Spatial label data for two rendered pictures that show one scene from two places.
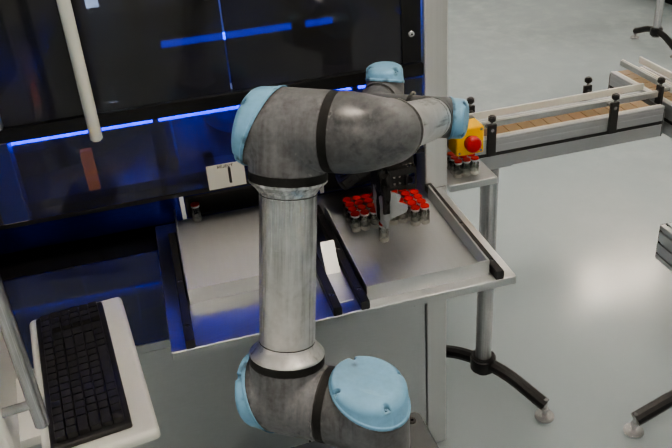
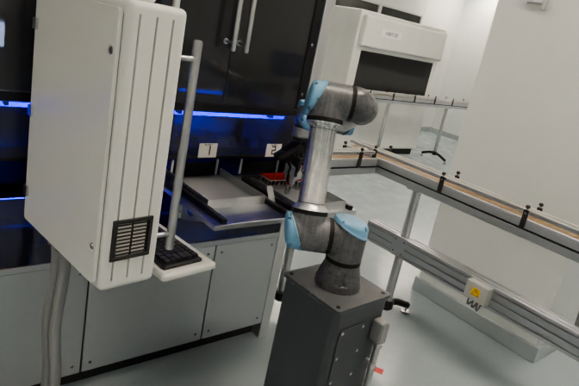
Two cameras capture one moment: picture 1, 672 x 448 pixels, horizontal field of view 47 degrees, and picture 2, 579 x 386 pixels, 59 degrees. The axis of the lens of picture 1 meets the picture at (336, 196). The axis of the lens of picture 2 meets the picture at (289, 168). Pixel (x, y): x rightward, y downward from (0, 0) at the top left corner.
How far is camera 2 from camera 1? 1.02 m
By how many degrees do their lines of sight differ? 30
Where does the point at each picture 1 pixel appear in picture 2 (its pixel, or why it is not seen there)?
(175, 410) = (137, 301)
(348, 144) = (364, 105)
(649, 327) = not seen: hidden behind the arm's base
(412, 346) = (264, 270)
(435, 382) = (270, 295)
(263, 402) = (305, 228)
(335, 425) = (341, 239)
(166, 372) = not seen: hidden behind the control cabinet
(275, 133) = (333, 97)
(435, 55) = not seen: hidden behind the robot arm
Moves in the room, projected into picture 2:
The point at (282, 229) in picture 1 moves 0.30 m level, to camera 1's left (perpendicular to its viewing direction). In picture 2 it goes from (326, 143) to (235, 135)
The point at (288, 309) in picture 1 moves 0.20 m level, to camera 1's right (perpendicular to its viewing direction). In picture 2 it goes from (322, 182) to (374, 184)
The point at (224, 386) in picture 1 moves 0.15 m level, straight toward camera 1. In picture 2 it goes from (168, 286) to (184, 304)
